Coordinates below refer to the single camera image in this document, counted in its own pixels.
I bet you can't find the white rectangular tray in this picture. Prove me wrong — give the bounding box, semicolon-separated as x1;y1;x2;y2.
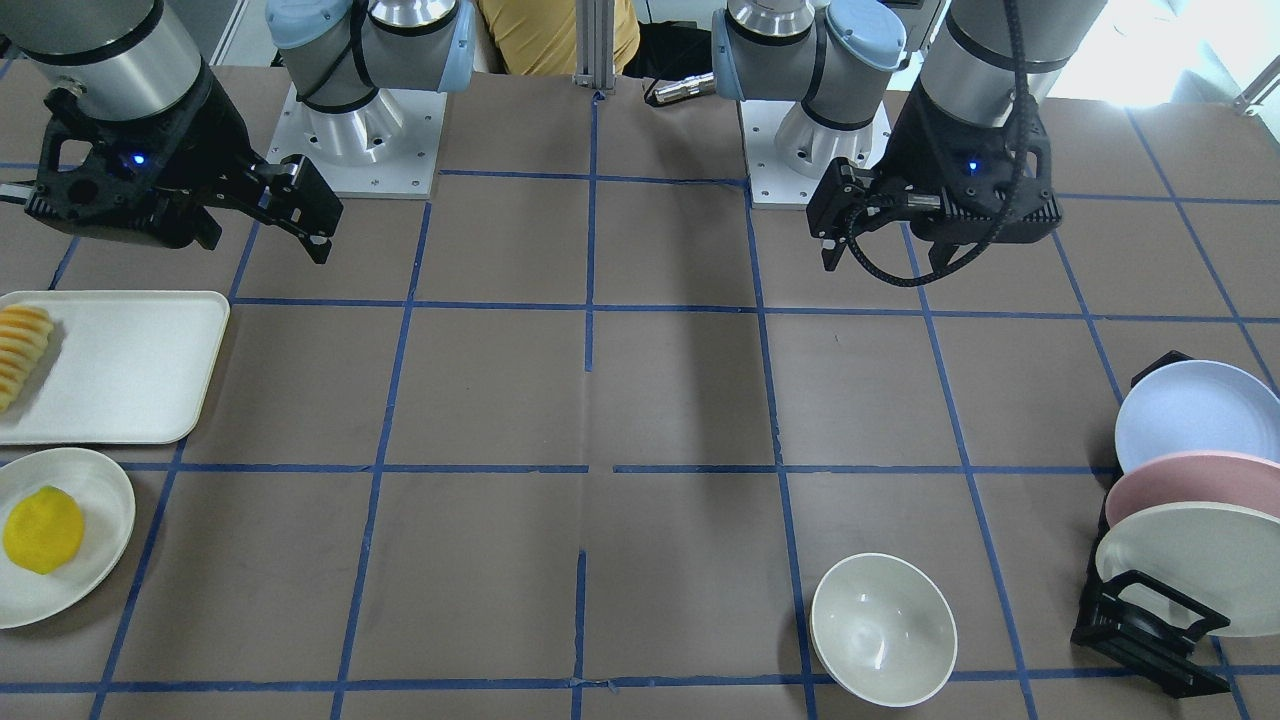
1;290;230;446

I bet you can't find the yellow lemon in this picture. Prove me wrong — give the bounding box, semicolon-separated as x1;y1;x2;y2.
3;486;86;575

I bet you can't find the white ceramic bowl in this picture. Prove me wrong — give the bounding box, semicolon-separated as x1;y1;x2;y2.
809;553;959;708

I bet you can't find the cream plate in rack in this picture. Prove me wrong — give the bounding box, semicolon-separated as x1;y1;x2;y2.
1094;502;1279;637

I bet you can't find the round cream plate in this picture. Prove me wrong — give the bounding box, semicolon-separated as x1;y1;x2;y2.
1;448;136;629

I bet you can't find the black dish rack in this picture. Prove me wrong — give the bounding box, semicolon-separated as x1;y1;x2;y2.
1070;350;1233;700

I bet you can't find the sliced yellow fruit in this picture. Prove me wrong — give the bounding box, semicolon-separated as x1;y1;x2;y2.
1;304;55;413

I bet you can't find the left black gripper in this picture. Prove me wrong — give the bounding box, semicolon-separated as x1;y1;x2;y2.
806;88;1062;275

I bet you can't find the person in yellow shirt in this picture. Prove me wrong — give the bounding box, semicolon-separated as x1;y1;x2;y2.
475;1;641;76

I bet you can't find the aluminium frame post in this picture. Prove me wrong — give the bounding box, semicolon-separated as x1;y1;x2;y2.
572;0;616;97

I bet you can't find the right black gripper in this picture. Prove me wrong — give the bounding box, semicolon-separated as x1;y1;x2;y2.
24;65;343;265

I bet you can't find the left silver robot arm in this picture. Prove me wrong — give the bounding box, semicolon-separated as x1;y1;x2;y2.
710;1;1105;288

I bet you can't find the pink plate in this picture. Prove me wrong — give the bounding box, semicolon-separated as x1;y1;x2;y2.
1103;451;1279;527

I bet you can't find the light blue plate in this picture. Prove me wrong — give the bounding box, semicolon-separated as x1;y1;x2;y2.
1114;360;1279;471

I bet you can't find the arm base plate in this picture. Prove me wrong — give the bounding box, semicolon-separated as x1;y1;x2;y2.
739;100;891;210
268;88;449;200

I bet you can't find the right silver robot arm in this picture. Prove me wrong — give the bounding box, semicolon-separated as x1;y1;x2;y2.
1;1;477;264

